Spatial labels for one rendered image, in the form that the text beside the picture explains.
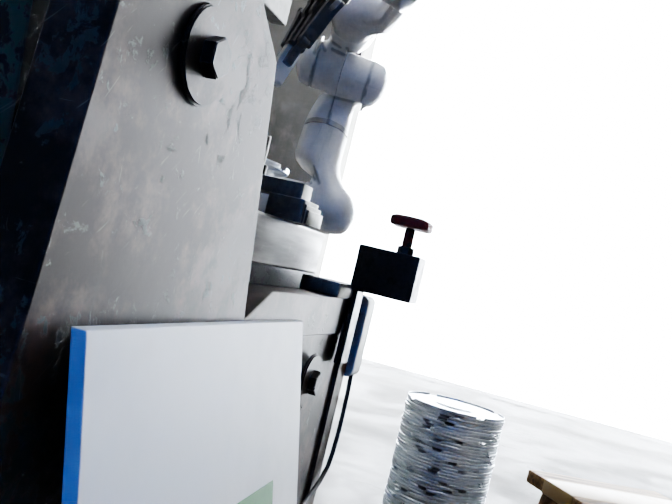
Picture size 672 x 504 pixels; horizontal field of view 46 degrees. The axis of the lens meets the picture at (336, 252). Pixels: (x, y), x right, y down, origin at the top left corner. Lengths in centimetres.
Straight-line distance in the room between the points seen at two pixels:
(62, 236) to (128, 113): 10
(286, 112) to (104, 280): 553
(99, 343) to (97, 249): 6
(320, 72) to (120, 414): 139
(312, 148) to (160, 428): 129
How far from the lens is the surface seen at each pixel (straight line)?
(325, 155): 186
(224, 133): 70
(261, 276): 104
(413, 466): 235
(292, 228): 102
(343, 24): 177
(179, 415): 67
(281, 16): 120
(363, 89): 187
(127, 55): 56
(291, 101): 609
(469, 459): 231
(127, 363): 58
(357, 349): 130
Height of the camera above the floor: 66
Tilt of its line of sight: 1 degrees up
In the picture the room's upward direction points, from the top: 13 degrees clockwise
